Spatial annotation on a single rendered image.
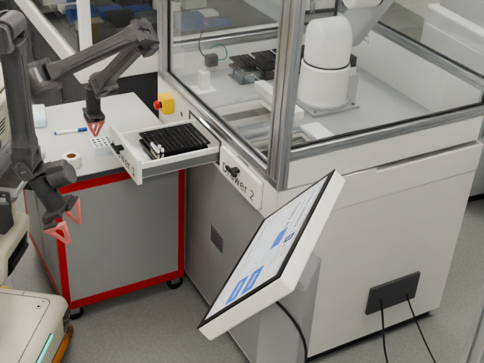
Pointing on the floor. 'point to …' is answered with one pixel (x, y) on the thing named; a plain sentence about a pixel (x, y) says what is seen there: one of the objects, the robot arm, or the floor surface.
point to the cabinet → (335, 254)
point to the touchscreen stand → (277, 328)
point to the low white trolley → (109, 212)
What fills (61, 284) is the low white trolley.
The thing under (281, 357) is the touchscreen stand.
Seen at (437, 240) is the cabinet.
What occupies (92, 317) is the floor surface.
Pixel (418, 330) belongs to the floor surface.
